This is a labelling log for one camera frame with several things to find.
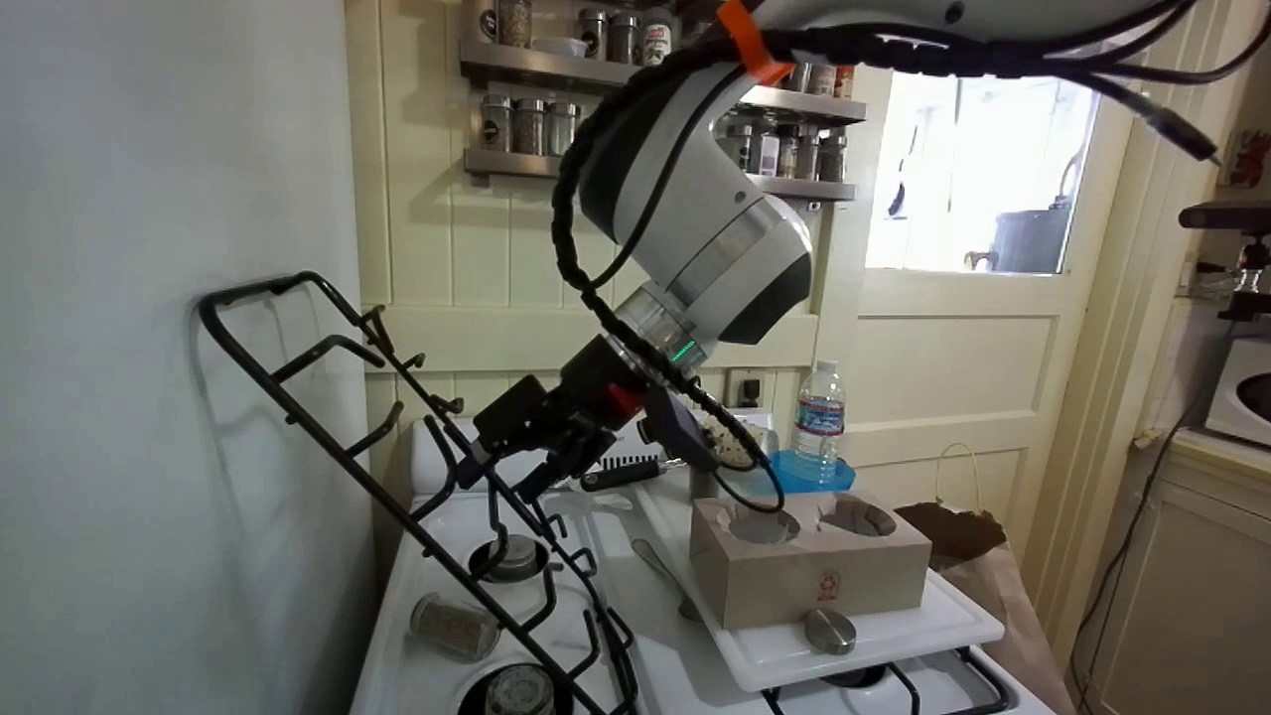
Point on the brown paper bag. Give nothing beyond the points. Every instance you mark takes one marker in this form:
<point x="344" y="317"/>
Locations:
<point x="976" y="542"/>

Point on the white refrigerator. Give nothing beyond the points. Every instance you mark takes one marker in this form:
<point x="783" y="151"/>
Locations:
<point x="160" y="360"/>

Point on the black grate under cutting board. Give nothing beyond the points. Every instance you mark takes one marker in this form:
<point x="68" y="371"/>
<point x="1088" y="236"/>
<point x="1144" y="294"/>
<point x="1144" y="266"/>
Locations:
<point x="977" y="670"/>

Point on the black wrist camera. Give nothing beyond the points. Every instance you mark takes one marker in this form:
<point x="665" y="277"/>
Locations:
<point x="512" y="416"/>

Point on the grey bucket outside window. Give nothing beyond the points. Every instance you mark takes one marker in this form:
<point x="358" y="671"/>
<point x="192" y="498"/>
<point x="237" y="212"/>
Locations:
<point x="1035" y="241"/>

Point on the blue plastic bowl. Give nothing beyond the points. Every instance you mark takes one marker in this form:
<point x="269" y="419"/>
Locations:
<point x="814" y="473"/>

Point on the white cutting board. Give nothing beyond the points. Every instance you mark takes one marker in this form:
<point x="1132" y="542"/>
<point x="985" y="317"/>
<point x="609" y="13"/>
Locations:
<point x="927" y="622"/>

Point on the wooden block with two holes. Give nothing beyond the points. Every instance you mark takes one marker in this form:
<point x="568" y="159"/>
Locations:
<point x="808" y="581"/>

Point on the grey wall shelf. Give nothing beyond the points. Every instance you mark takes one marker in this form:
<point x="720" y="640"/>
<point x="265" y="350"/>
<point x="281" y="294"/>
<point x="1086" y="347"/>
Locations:
<point x="528" y="66"/>
<point x="509" y="166"/>

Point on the glass spice jar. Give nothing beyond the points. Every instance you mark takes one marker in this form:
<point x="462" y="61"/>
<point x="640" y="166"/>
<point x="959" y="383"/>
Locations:
<point x="624" y="37"/>
<point x="744" y="143"/>
<point x="560" y="129"/>
<point x="528" y="125"/>
<point x="777" y="150"/>
<point x="597" y="32"/>
<point x="830" y="151"/>
<point x="494" y="119"/>
<point x="804" y="151"/>
<point x="657" y="40"/>

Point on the wall outlet with black plug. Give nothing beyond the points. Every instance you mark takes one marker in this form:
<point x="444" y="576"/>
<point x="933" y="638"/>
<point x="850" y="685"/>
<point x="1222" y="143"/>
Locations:
<point x="747" y="391"/>

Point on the grey cylindrical shaker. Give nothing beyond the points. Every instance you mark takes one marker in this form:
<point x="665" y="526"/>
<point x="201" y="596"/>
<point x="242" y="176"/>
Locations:
<point x="454" y="630"/>

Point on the clear plastic water bottle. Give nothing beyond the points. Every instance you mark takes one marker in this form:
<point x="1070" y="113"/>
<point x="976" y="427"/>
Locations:
<point x="818" y="416"/>

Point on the round stove burner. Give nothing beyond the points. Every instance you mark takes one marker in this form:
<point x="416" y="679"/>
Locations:
<point x="518" y="693"/>
<point x="509" y="563"/>

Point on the black gas stove grate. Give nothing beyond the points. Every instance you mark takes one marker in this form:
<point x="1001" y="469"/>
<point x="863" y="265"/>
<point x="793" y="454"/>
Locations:
<point x="358" y="464"/>

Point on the white gas stove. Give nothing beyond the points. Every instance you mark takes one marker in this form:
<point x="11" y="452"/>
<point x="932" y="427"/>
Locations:
<point x="621" y="648"/>

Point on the cream kitchen cabinet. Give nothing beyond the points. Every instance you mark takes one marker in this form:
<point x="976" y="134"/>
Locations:
<point x="1193" y="596"/>

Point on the bright window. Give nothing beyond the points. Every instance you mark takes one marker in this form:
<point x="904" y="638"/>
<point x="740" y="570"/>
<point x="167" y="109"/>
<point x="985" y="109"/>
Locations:
<point x="953" y="171"/>

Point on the small mug on shelf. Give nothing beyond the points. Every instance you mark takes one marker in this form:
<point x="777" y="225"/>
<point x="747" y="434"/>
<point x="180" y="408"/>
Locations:
<point x="502" y="20"/>

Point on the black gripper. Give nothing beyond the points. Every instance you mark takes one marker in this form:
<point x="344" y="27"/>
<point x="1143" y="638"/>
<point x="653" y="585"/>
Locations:
<point x="597" y="391"/>

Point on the white microwave oven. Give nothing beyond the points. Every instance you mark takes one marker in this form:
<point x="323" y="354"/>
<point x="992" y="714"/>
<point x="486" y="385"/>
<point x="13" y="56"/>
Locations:
<point x="1239" y="396"/>

